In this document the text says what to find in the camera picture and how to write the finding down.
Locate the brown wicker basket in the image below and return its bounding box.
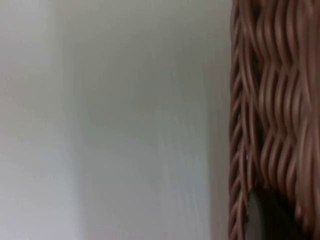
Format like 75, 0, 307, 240
227, 0, 320, 240

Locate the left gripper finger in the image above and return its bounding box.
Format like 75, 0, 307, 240
245, 188, 309, 240

